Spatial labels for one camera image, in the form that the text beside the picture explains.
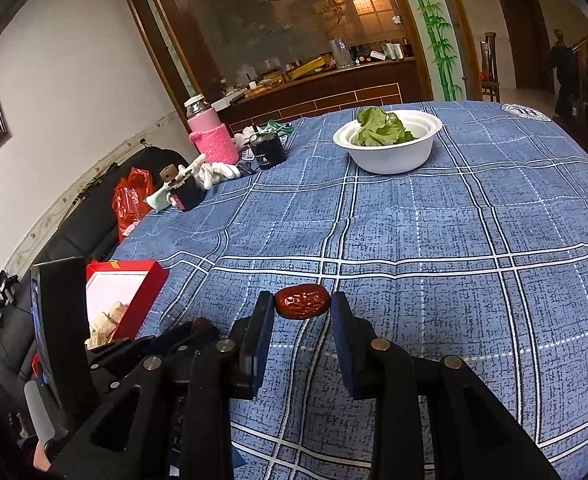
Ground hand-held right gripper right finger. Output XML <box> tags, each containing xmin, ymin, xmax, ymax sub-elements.
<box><xmin>330</xmin><ymin>291</ymin><xmax>562</xmax><ymax>480</ymax></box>

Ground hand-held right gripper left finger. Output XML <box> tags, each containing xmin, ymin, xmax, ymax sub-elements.
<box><xmin>48</xmin><ymin>290</ymin><xmax>277</xmax><ymax>480</ymax></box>

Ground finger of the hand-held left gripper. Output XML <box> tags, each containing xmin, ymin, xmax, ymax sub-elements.
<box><xmin>138</xmin><ymin>317</ymin><xmax>221</xmax><ymax>361</ymax></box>
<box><xmin>86</xmin><ymin>337</ymin><xmax>147</xmax><ymax>386</ymax></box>

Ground peeled sugarcane chunk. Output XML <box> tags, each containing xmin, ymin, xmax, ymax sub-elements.
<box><xmin>104</xmin><ymin>300</ymin><xmax>130</xmax><ymax>323</ymax></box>
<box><xmin>90</xmin><ymin>312</ymin><xmax>114</xmax><ymax>346</ymax></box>

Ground red gift box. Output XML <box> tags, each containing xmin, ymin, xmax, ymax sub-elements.
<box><xmin>85</xmin><ymin>259</ymin><xmax>171</xmax><ymax>351</ymax></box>

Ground black leather sofa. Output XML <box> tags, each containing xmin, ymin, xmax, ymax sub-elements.
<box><xmin>0</xmin><ymin>147</ymin><xmax>189</xmax><ymax>411</ymax></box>

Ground red plastic bag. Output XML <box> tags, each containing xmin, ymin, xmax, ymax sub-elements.
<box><xmin>112</xmin><ymin>167</ymin><xmax>155</xmax><ymax>241</ymax></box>

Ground mint green cloth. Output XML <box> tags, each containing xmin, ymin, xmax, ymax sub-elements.
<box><xmin>146</xmin><ymin>187</ymin><xmax>175</xmax><ymax>211</ymax></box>

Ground black canister with pink label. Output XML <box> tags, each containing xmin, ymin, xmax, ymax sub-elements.
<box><xmin>171</xmin><ymin>175</ymin><xmax>207</xmax><ymax>212</ymax></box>

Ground blue plaid tablecloth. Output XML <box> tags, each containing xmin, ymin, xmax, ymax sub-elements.
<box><xmin>116</xmin><ymin>101</ymin><xmax>588</xmax><ymax>480</ymax></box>

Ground white cotton glove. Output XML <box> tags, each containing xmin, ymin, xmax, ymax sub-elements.
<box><xmin>186</xmin><ymin>154</ymin><xmax>242</xmax><ymax>191</ymax></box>

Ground black cup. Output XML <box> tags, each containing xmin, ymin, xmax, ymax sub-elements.
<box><xmin>249</xmin><ymin>132</ymin><xmax>287</xmax><ymax>171</ymax></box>

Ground white bowl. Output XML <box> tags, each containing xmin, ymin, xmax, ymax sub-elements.
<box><xmin>333</xmin><ymin>109</ymin><xmax>443</xmax><ymax>176</ymax></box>

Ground bottle with pink knit sleeve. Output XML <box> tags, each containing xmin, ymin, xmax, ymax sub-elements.
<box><xmin>184</xmin><ymin>95</ymin><xmax>239</xmax><ymax>166</ymax></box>

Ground white and green cloth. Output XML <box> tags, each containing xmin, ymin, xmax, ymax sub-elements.
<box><xmin>234</xmin><ymin>120</ymin><xmax>295</xmax><ymax>143</ymax></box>

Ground green lettuce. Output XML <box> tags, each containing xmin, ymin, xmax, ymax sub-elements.
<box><xmin>355</xmin><ymin>106</ymin><xmax>415</xmax><ymax>147</ymax></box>

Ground wooden glass partition cabinet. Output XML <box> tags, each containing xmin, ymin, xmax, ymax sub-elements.
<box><xmin>111</xmin><ymin>0</ymin><xmax>480</xmax><ymax>136</ymax></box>

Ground glass jar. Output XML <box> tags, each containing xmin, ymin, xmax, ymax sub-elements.
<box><xmin>330</xmin><ymin>37</ymin><xmax>352</xmax><ymax>68</ymax></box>

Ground wooden chair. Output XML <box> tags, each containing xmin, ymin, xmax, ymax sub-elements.
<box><xmin>479</xmin><ymin>31</ymin><xmax>501</xmax><ymax>103</ymax></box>

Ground brown wooden door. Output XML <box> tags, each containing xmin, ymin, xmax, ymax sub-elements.
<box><xmin>494</xmin><ymin>0</ymin><xmax>550</xmax><ymax>91</ymax></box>

